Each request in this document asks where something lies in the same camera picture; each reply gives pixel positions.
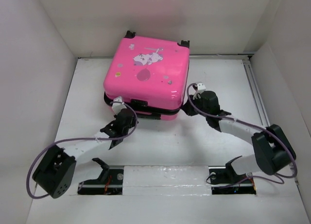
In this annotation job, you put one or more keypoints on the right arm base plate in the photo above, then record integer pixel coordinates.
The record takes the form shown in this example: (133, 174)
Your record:
(225, 182)

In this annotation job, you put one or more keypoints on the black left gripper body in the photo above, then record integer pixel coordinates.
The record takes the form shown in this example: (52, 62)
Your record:
(131, 124)

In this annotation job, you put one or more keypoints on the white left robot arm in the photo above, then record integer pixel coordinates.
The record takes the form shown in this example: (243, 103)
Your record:
(55, 168)

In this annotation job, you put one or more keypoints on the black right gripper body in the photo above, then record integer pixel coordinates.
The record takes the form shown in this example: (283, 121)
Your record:
(197, 103)

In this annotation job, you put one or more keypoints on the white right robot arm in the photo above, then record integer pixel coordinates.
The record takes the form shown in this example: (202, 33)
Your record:
(271, 148)

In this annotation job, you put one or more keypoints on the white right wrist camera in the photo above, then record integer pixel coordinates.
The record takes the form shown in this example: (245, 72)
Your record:
(199, 87)

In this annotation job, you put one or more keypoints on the pink suitcase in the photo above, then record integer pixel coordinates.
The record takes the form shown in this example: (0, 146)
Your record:
(150, 75)

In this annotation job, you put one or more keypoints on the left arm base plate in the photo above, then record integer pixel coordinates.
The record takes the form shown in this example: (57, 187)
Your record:
(108, 182)

